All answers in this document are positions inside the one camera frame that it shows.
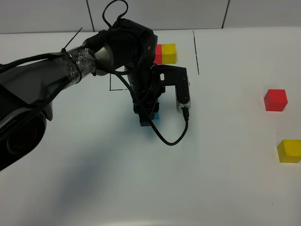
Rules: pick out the black cable tie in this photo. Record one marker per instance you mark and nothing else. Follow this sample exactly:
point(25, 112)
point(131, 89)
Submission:
point(72, 43)

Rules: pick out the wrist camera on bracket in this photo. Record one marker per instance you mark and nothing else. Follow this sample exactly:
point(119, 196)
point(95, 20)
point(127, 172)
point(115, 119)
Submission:
point(167, 75)

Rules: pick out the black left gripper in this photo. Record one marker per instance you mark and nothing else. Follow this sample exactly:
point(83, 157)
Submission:
point(141, 82)

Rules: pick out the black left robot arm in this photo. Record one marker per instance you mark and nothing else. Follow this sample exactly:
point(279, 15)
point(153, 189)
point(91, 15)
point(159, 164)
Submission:
point(28, 86)

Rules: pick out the template yellow cube block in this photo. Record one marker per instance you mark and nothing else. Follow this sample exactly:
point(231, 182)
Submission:
point(169, 53)

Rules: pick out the blue cube block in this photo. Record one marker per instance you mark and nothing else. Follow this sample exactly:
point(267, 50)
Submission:
point(154, 116)

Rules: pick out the template red cube block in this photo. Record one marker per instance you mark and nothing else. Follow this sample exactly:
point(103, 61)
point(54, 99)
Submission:
point(158, 55)

